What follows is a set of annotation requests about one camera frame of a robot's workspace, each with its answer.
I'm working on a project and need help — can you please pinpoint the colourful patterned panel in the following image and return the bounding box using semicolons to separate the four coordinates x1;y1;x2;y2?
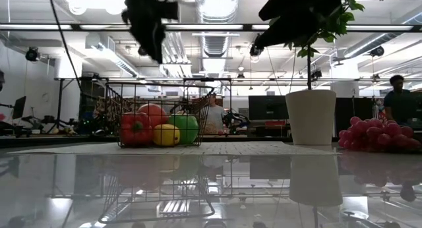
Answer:
374;98;386;122

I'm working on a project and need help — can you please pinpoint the person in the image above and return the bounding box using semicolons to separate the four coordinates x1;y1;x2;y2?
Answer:
383;74;417;127
204;92;227;136

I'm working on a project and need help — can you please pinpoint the green leafy plant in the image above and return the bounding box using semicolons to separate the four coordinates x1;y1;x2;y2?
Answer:
268;0;366;90

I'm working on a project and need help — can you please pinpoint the green apple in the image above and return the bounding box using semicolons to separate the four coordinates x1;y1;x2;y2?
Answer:
167;113;200;146

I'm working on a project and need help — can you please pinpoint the silver ventilation duct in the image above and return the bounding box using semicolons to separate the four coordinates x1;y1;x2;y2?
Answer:
194;0;241;74

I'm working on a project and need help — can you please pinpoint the red bell pepper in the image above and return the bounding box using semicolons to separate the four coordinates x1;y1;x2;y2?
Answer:
119;111;154;147

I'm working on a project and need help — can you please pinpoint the overhead light bar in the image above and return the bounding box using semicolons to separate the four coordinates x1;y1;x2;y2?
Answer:
0;22;422;32

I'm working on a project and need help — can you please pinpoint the dark partition panel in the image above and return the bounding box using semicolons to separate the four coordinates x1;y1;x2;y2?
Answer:
335;97;375;136

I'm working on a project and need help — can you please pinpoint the black hanging cable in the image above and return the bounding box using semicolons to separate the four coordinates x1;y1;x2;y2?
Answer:
46;0;83;88

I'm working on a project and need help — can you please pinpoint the white cup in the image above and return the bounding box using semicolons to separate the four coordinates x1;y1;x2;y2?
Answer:
285;89;338;146

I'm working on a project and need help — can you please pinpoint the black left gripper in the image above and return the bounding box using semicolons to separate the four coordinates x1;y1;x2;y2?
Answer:
121;0;181;65

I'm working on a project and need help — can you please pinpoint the pink grape bunch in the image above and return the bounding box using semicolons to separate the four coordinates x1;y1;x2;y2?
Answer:
338;116;422;153

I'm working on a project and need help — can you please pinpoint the black monitor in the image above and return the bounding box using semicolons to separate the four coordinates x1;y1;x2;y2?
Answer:
11;96;27;120
248;95;288;121
410;91;422;120

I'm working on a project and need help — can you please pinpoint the metal wire basket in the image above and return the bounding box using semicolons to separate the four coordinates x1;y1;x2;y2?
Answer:
104;81;216;149

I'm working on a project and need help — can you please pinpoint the yellow lemon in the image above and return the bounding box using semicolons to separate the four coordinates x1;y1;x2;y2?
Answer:
152;123;181;147

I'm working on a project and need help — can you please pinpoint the grey woven placemat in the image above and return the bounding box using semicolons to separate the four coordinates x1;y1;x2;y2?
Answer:
6;141;342;156

